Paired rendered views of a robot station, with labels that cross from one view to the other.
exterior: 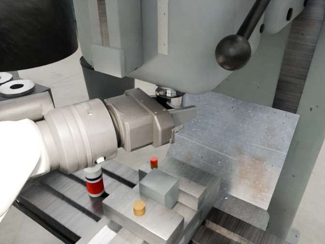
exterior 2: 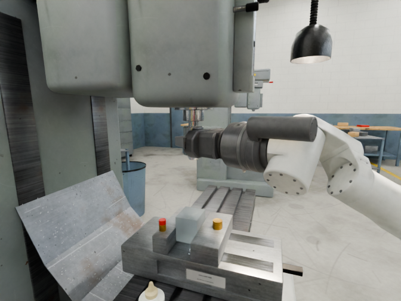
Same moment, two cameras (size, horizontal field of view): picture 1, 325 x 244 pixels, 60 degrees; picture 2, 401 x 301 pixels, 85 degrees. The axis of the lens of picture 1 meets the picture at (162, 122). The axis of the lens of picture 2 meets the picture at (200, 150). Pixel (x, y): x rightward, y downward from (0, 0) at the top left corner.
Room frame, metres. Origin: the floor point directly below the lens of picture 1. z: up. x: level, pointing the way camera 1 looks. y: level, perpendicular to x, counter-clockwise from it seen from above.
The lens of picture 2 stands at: (0.51, 0.47, 1.30)
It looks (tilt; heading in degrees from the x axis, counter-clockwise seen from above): 10 degrees down; 255
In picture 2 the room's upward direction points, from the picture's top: straight up
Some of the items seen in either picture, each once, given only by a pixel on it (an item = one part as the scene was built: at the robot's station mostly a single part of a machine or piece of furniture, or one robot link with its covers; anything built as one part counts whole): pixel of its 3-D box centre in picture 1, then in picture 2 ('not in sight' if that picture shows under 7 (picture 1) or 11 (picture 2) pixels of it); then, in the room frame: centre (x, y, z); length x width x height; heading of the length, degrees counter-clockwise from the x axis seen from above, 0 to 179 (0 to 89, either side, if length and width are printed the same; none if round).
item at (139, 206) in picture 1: (139, 208); (217, 224); (0.35, 0.04, 1.05); 0.02 x 0.02 x 0.02
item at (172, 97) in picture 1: (170, 92); (193, 128); (0.39, -0.01, 1.26); 0.05 x 0.05 x 0.01
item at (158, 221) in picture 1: (142, 215); (213, 235); (0.35, 0.04, 1.02); 0.15 x 0.06 x 0.04; 56
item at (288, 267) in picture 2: not in sight; (292, 269); (0.21, 0.13, 0.98); 0.04 x 0.02 x 0.02; 146
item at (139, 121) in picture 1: (117, 126); (225, 145); (0.34, 0.07, 1.23); 0.13 x 0.12 x 0.10; 32
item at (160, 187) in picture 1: (159, 191); (191, 224); (0.40, 0.01, 1.04); 0.06 x 0.05 x 0.06; 56
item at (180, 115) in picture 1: (180, 117); not in sight; (0.36, -0.03, 1.24); 0.06 x 0.02 x 0.03; 122
